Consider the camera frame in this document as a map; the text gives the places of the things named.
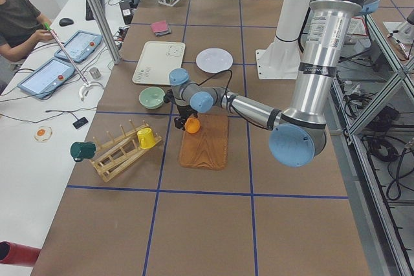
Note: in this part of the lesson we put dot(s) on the orange fruit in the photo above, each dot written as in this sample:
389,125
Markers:
192,125

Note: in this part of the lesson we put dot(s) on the black computer mouse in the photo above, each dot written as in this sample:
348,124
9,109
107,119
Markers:
66,22

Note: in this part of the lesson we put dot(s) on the person in dark shirt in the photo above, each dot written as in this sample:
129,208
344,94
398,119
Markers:
22,28

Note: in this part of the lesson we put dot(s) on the white bear tray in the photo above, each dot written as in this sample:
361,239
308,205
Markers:
157,60

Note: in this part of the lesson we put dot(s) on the brown wooden tray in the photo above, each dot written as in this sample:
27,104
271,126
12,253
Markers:
207,148

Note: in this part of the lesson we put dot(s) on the pink cloth stack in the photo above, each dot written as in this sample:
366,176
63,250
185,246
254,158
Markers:
160,28

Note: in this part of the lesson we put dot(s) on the red cylinder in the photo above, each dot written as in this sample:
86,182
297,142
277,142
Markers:
18,254

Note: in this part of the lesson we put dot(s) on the wooden dish rack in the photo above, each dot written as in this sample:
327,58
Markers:
119,152

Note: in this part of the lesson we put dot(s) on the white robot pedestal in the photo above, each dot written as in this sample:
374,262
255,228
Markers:
282,58

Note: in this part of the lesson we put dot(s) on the small metal cylinder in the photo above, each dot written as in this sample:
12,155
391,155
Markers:
95,73

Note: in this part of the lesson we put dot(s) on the upper teach pendant tablet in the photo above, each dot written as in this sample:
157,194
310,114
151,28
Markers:
82,44

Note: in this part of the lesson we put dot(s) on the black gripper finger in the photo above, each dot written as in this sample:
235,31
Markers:
179,123

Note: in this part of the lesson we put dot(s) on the yellow mug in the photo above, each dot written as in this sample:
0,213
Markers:
146,138

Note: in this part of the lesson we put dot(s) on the long pink rod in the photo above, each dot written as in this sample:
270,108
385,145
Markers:
53,34

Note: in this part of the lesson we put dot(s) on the white round plate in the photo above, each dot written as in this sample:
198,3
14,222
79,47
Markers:
214,60

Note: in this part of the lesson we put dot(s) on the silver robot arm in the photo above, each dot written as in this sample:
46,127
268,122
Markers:
298,132

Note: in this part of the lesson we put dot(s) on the fried egg toy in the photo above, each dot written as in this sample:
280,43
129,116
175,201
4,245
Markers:
43,134

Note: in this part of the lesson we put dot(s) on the teach pendant tablet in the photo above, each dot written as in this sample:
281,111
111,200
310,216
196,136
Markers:
47,78
82,44

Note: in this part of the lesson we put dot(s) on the lower teach pendant tablet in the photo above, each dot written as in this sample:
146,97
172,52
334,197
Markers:
47,78

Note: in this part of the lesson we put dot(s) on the aluminium frame post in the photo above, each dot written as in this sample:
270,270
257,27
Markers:
105,30

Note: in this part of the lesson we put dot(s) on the green bowl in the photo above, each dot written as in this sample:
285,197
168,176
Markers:
152,97

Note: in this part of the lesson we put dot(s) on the dark green mug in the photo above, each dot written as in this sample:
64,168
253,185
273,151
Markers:
82,150

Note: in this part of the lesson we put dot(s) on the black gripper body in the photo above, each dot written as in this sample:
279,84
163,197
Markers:
184,112

